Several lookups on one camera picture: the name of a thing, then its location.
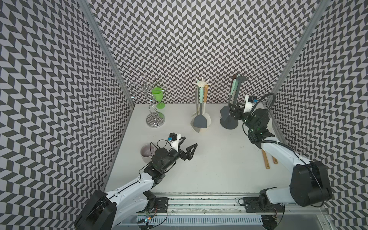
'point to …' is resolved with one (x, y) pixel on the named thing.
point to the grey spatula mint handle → (225, 112)
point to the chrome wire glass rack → (155, 119)
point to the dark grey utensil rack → (232, 122)
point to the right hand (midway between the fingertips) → (235, 129)
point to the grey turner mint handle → (201, 120)
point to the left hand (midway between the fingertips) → (178, 140)
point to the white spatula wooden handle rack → (205, 111)
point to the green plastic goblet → (157, 94)
